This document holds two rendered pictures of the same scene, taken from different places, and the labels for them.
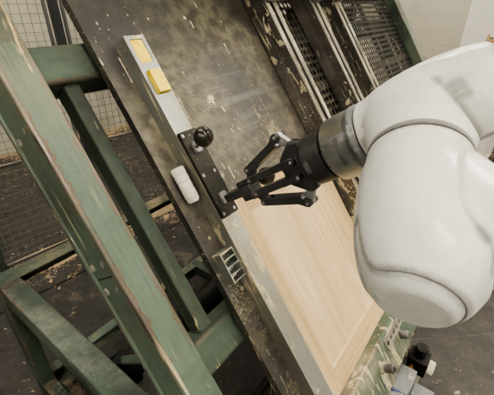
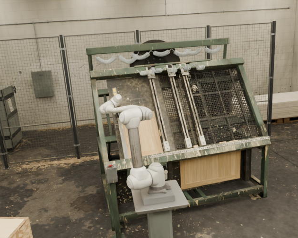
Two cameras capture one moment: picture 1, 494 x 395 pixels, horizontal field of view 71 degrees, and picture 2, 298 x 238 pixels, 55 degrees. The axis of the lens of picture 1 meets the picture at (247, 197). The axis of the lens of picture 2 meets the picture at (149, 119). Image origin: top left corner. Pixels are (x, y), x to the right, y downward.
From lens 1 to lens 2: 3.05 m
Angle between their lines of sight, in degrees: 39
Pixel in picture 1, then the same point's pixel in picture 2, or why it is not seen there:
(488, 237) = (103, 106)
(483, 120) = (114, 100)
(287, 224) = not seen: hidden behind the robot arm
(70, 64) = (105, 91)
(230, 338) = (114, 138)
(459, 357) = (232, 216)
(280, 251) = not seen: hidden behind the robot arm
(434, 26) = not seen: outside the picture
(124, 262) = (98, 117)
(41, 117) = (95, 98)
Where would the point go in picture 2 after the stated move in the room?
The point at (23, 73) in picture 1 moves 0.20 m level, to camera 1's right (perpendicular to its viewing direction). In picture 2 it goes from (95, 93) to (106, 94)
